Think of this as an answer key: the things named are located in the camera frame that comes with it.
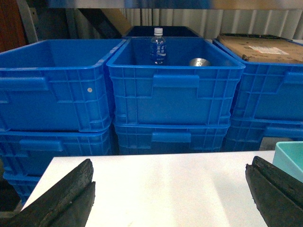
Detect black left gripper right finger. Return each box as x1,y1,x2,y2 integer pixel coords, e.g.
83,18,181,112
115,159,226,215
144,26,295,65
245,156,303,227

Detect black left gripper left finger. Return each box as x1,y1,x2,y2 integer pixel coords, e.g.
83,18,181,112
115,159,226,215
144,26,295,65
0,158,96,227

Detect brown cardboard box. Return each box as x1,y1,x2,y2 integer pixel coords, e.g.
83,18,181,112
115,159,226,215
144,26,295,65
218,35,303,64

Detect teal plastic tray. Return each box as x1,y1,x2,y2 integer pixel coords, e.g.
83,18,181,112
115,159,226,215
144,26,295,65
273,141,303,182

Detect left lower blue crate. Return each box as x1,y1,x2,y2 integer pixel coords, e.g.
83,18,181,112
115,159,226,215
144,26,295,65
0,125,114,177

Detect lower right blue crate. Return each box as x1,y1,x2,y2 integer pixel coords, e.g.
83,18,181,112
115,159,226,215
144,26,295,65
222,117,303,151

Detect lower middle blue crate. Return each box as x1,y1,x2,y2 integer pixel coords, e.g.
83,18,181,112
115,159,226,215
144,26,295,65
113,120,230,155

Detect blue crate with cardboard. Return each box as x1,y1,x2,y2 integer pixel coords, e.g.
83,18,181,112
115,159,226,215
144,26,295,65
213,39,303,122

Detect left upper blue crate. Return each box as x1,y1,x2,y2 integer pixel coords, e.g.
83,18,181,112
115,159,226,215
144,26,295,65
0,39,124,132

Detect blue crate with bottle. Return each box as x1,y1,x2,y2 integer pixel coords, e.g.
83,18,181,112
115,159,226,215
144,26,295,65
107,37,245,125

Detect silver metal cup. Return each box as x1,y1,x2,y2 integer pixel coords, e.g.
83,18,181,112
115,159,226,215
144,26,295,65
189,58,211,67

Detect clear water bottle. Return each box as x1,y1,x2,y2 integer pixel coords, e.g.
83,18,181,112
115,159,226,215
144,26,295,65
150,27,167,65

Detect dark blue rear crate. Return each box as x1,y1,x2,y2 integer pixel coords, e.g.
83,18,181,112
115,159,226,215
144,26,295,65
122,26,200,38

